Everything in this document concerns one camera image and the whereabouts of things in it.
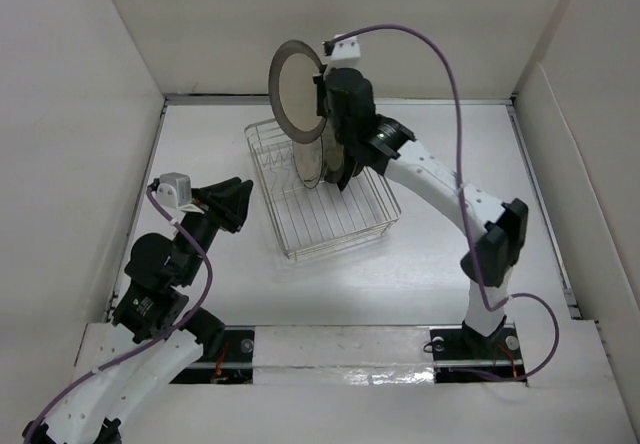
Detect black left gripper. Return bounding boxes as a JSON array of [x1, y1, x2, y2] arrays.
[[177, 175, 253, 284]]

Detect cream plate brown rim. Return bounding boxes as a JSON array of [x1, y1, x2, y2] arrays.
[[268, 40, 326, 144]]

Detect cream plate checkered dark rim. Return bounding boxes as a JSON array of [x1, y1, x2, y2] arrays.
[[321, 124, 344, 184]]

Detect black floral square plate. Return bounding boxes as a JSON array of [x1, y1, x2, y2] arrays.
[[337, 155, 364, 192]]

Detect cream plate tree pattern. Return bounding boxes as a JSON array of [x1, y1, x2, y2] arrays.
[[293, 138, 324, 189]]

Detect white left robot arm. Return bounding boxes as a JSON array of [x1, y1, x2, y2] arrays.
[[23, 173, 254, 443]]

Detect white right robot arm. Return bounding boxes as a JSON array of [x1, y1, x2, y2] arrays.
[[313, 68, 529, 357]]

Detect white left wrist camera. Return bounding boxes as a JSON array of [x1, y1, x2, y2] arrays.
[[155, 172, 192, 210]]

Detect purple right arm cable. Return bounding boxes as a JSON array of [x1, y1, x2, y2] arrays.
[[332, 23, 560, 382]]

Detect metal wire dish rack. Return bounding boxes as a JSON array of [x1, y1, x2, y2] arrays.
[[244, 119, 401, 260]]

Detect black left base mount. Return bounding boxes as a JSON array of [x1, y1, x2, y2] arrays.
[[171, 327, 255, 385]]

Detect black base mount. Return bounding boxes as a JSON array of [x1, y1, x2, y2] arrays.
[[423, 326, 526, 384], [171, 327, 255, 385]]

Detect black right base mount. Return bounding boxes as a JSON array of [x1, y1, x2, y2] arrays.
[[423, 326, 526, 384]]

